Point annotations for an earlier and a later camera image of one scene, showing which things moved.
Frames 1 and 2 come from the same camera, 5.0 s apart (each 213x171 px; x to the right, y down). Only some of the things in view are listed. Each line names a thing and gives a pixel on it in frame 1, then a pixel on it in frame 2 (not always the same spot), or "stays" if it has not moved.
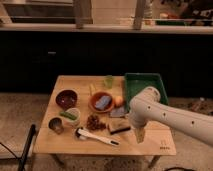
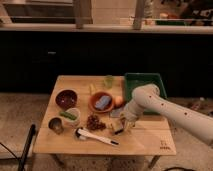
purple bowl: [66, 99] stays
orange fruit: [118, 100] stays
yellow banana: [92, 88] stays
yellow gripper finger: [140, 134] -> [128, 125]
